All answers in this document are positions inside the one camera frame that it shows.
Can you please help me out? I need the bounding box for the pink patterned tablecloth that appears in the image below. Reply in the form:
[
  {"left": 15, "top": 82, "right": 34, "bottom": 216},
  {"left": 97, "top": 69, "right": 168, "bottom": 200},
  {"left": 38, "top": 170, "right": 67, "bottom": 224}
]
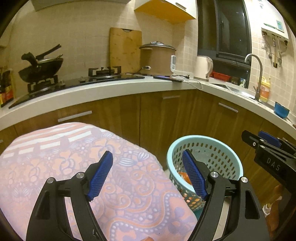
[{"left": 0, "top": 122, "right": 198, "bottom": 241}]

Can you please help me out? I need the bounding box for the black flat phone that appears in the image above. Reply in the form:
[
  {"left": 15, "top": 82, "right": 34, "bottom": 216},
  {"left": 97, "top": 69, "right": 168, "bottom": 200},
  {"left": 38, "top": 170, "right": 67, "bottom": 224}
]
[{"left": 153, "top": 75, "right": 184, "bottom": 83}]

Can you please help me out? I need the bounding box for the red container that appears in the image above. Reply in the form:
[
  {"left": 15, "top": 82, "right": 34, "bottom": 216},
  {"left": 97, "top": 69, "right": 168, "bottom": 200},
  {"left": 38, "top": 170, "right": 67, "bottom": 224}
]
[{"left": 211, "top": 71, "right": 232, "bottom": 81}]

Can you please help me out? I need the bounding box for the white power cable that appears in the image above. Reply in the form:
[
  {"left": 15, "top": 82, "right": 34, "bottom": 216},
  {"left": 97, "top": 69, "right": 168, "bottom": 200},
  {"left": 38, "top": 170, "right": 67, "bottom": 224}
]
[{"left": 172, "top": 74, "right": 204, "bottom": 91}]

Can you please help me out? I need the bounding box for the black wok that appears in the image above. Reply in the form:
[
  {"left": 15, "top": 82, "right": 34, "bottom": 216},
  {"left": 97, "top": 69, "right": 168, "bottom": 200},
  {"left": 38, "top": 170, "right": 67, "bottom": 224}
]
[{"left": 18, "top": 44, "right": 64, "bottom": 84}]

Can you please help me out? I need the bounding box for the white water heater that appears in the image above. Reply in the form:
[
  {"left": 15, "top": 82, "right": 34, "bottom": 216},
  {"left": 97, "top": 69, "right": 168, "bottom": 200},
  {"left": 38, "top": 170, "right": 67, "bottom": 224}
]
[{"left": 261, "top": 0, "right": 290, "bottom": 42}]

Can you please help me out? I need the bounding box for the orange peel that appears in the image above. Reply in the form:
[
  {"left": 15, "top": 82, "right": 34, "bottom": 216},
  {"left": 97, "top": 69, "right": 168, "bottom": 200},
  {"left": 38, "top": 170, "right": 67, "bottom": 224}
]
[{"left": 178, "top": 171, "right": 192, "bottom": 186}]

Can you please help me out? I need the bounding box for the light blue plastic basket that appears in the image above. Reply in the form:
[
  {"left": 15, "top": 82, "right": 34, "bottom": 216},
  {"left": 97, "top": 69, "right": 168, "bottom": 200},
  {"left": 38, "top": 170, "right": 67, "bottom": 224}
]
[{"left": 166, "top": 135, "right": 244, "bottom": 211}]

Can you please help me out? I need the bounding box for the wooden cutting board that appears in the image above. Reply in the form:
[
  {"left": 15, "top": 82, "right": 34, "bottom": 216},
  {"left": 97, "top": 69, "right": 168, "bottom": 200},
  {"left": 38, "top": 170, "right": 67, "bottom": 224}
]
[{"left": 109, "top": 27, "right": 142, "bottom": 75}]

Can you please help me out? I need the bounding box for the white electric kettle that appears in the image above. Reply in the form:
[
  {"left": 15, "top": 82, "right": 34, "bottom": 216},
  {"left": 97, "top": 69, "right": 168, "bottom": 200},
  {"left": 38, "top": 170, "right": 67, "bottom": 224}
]
[{"left": 193, "top": 56, "right": 213, "bottom": 82}]

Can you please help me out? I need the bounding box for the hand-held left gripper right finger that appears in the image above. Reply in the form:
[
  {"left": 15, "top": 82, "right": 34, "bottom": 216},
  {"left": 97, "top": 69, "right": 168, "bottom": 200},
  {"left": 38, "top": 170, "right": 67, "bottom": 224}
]
[{"left": 181, "top": 149, "right": 270, "bottom": 241}]

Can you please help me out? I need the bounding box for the black gas stove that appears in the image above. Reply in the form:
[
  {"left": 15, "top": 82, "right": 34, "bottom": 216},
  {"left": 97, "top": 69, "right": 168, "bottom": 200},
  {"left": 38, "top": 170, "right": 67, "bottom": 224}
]
[{"left": 9, "top": 66, "right": 145, "bottom": 109}]

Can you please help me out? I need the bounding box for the orange bag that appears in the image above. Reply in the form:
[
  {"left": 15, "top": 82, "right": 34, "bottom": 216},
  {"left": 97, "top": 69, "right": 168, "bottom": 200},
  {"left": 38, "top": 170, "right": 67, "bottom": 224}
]
[{"left": 264, "top": 184, "right": 285, "bottom": 218}]

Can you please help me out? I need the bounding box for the brown rice cooker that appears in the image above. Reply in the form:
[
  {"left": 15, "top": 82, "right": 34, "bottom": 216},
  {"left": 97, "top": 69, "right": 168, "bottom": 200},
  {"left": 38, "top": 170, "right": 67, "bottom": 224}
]
[{"left": 139, "top": 41, "right": 177, "bottom": 77}]

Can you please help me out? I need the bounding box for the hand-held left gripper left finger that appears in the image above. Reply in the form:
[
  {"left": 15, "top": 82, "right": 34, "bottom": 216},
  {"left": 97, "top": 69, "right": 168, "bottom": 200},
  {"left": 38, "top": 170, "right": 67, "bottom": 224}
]
[{"left": 26, "top": 151, "right": 114, "bottom": 241}]

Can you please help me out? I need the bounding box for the yellow detergent bottle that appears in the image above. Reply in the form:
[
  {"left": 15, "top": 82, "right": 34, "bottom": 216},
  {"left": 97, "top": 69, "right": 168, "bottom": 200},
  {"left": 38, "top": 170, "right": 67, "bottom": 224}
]
[{"left": 258, "top": 76, "right": 271, "bottom": 103}]

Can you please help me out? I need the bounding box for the silver kitchen faucet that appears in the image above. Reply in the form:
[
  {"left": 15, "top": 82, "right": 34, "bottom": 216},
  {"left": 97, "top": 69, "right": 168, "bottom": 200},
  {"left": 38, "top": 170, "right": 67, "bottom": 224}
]
[{"left": 245, "top": 54, "right": 264, "bottom": 102}]

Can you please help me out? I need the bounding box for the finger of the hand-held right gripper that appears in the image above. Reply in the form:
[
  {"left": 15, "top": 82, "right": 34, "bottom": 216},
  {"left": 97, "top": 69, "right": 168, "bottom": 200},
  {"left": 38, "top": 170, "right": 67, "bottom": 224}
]
[
  {"left": 242, "top": 130, "right": 265, "bottom": 149},
  {"left": 258, "top": 131, "right": 282, "bottom": 148}
]

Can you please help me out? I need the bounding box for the blue bowl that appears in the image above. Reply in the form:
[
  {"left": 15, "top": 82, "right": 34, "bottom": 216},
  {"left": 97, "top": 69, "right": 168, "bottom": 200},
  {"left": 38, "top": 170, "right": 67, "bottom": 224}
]
[{"left": 274, "top": 101, "right": 290, "bottom": 118}]

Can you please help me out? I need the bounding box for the yellow and white wall cabinet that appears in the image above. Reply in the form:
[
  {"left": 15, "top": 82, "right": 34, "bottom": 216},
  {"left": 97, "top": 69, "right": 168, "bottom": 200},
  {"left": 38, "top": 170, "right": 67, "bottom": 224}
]
[{"left": 134, "top": 0, "right": 197, "bottom": 24}]

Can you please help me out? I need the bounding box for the dark window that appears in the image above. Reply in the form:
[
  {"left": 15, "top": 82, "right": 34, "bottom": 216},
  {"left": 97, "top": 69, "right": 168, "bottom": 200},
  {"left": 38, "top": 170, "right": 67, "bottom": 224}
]
[{"left": 196, "top": 0, "right": 252, "bottom": 67}]

